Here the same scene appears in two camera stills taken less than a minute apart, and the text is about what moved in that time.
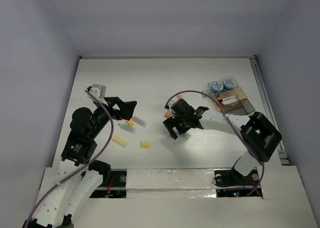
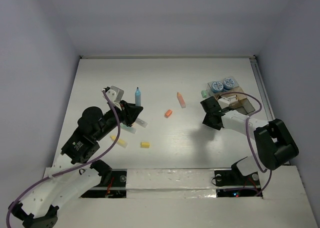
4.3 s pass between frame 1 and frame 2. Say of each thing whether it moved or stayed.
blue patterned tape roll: stayed
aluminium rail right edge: stayed
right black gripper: moved
